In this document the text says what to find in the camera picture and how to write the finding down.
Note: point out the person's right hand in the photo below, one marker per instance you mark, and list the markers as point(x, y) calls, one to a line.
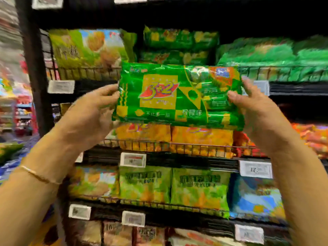
point(264, 120)

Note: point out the person's left hand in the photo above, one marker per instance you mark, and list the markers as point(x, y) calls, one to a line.
point(84, 117)

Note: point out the person's right thumb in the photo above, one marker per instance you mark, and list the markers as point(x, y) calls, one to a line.
point(235, 97)

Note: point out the person's left thumb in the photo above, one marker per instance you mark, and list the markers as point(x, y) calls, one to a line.
point(110, 91)

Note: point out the green and yellow cracker packet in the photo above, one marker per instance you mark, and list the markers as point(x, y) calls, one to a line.
point(176, 96)

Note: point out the person's left forearm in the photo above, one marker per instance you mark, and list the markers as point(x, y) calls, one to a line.
point(33, 192)

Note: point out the person's right forearm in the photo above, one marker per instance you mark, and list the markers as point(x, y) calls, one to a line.
point(302, 189)

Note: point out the red cracker packet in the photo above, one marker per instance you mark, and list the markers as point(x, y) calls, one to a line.
point(242, 144)

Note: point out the plain green snack packet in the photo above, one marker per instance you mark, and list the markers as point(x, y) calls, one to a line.
point(311, 57)
point(256, 53)

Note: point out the large green landscape snack bag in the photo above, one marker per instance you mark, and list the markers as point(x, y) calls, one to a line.
point(87, 48)

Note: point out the green yellow-dotted biscuit packet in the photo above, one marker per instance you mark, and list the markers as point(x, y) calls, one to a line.
point(179, 37)
point(174, 57)

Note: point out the black metal shelving unit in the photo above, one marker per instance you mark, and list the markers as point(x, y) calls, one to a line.
point(35, 74)

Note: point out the orange and red snack packet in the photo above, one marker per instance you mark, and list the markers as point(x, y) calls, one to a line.
point(312, 138)

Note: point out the multicolour landscape snack bag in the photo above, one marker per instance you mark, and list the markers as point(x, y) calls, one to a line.
point(94, 181)

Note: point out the distant store aisle shelves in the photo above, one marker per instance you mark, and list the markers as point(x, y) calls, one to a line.
point(15, 74)

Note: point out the light green snack bag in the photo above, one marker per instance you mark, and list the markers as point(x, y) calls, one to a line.
point(144, 185)
point(199, 192)

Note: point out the blue snack bag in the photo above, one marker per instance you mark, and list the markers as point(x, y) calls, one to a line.
point(256, 197)

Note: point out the green goods pile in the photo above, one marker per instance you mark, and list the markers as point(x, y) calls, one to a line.
point(9, 149)

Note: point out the brown snack bag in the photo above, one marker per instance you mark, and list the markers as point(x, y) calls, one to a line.
point(85, 233)
point(149, 236)
point(117, 234)

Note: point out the white and orange snack bag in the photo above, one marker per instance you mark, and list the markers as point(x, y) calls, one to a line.
point(197, 239)

